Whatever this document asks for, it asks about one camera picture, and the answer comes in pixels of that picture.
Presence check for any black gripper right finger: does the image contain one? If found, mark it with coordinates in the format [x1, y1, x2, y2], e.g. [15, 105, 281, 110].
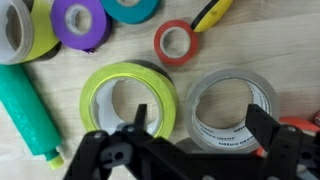
[244, 103, 320, 180]

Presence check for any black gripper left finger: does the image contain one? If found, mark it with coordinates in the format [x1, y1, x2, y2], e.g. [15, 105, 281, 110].
[63, 103, 188, 180]

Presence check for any clear cello tape roll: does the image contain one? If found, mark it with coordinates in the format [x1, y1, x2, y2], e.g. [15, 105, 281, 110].
[184, 66, 280, 154]

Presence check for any orange red tape roll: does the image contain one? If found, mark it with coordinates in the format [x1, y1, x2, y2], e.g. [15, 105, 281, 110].
[254, 115, 320, 158]

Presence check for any small red tape roll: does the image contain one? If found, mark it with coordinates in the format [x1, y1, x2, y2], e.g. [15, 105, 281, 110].
[153, 19, 199, 67]

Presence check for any purple tape roll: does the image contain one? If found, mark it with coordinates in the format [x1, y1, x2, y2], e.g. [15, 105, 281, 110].
[50, 0, 113, 54]

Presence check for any teal tape roll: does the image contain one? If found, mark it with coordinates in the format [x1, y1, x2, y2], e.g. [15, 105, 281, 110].
[99, 0, 162, 25]

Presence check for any green plastic tube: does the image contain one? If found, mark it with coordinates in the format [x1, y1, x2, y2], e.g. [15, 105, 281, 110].
[0, 63, 65, 171]

